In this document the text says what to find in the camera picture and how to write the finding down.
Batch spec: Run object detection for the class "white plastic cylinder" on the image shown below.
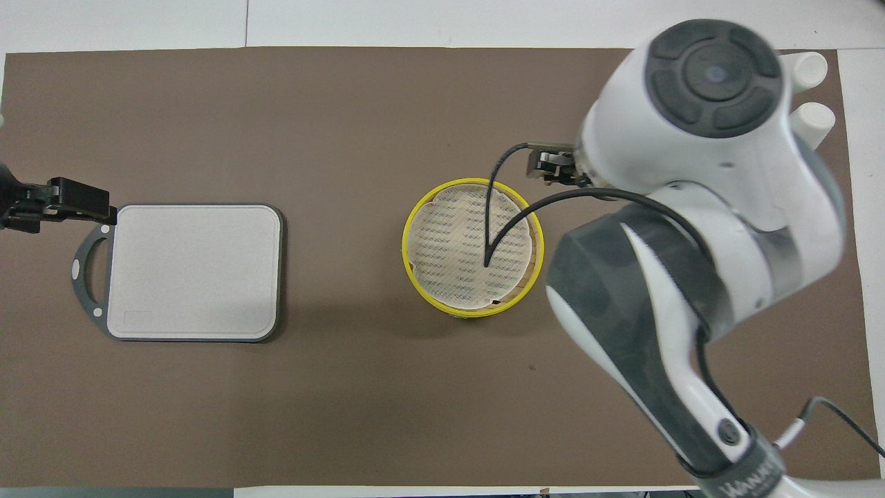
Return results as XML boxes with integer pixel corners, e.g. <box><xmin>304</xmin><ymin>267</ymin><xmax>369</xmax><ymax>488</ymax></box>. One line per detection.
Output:
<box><xmin>790</xmin><ymin>102</ymin><xmax>836</xmax><ymax>149</ymax></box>
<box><xmin>780</xmin><ymin>52</ymin><xmax>828</xmax><ymax>92</ymax></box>

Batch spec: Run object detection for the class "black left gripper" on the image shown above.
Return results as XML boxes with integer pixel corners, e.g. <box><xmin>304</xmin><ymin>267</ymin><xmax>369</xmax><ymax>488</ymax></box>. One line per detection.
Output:
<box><xmin>0</xmin><ymin>163</ymin><xmax>117</xmax><ymax>232</ymax></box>

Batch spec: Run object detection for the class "grey white cutting board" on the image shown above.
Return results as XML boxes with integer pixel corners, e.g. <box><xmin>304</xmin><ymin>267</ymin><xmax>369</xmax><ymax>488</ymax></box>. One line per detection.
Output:
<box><xmin>71</xmin><ymin>203</ymin><xmax>286</xmax><ymax>343</ymax></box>

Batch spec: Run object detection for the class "brown table mat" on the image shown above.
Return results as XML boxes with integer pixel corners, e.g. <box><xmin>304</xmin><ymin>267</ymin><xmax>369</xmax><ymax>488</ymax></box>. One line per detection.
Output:
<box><xmin>0</xmin><ymin>47</ymin><xmax>870</xmax><ymax>488</ymax></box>

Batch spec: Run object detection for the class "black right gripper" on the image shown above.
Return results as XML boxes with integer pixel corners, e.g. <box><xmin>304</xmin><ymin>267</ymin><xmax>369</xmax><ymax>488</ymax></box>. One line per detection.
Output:
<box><xmin>529</xmin><ymin>145</ymin><xmax>590</xmax><ymax>186</ymax></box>

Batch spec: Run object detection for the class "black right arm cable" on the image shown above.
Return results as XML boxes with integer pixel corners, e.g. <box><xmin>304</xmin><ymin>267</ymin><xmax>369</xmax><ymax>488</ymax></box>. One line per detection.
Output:
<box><xmin>483</xmin><ymin>142</ymin><xmax>751</xmax><ymax>433</ymax></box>

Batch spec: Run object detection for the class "black logo strap right arm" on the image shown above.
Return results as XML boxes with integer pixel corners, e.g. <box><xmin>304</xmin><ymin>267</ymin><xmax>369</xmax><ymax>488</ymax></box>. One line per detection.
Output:
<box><xmin>681</xmin><ymin>432</ymin><xmax>787</xmax><ymax>498</ymax></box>

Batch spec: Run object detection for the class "woven steamer lid yellow rim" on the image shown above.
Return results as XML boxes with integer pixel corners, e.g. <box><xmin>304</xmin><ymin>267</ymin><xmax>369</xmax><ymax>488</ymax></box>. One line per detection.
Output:
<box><xmin>407</xmin><ymin>184</ymin><xmax>533</xmax><ymax>311</ymax></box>

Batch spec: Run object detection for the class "black cable with white plug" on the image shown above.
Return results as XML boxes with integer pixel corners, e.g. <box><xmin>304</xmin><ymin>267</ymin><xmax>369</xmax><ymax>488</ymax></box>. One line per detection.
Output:
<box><xmin>774</xmin><ymin>396</ymin><xmax>885</xmax><ymax>459</ymax></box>

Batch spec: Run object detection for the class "bamboo steamer base yellow rim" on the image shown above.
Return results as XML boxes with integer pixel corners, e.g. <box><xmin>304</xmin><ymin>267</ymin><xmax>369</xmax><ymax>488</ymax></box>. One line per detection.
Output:
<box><xmin>402</xmin><ymin>178</ymin><xmax>545</xmax><ymax>320</ymax></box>

